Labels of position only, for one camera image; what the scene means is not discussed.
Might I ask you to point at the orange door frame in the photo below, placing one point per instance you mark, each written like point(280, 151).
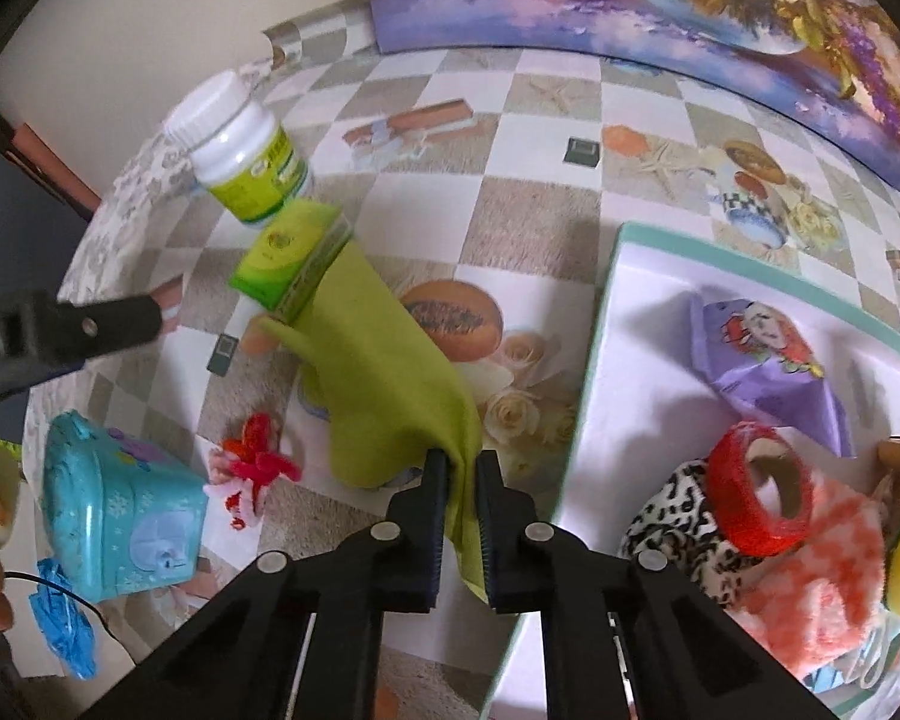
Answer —
point(56, 169)

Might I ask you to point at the red and white toy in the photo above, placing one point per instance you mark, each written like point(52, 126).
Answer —
point(259, 465)

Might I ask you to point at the teal plastic toy bucket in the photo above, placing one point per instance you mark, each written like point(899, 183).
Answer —
point(120, 510)

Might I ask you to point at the pink white fuzzy sock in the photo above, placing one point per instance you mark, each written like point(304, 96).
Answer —
point(817, 592)

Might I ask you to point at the light blue face mask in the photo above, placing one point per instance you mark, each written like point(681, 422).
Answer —
point(855, 660)

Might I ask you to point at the blue plastic bag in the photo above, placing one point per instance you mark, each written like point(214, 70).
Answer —
point(64, 622)

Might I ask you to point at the purple printed cloth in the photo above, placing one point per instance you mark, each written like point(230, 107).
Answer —
point(772, 375)

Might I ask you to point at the dark cabinet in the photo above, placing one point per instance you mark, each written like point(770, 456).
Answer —
point(15, 240)

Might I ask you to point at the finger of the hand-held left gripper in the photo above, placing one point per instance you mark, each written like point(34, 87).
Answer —
point(97, 330)

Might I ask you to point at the green cloth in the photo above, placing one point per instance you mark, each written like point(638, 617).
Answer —
point(390, 390)

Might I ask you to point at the small green box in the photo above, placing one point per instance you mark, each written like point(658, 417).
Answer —
point(289, 251)

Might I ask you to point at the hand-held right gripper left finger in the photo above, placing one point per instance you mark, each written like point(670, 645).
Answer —
point(433, 540)

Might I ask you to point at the white bottle green label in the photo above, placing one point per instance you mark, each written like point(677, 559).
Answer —
point(240, 157)

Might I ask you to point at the flower painting canvas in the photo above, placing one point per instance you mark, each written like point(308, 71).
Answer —
point(645, 7)

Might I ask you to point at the leopard print scrunchie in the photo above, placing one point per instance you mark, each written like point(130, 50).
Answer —
point(667, 532)

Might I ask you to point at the white box teal rim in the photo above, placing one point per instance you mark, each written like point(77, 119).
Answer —
point(645, 360)

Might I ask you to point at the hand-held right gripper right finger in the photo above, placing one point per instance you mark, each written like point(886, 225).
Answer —
point(490, 540)

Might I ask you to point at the red bandage roll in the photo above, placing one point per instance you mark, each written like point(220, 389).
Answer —
point(735, 495)

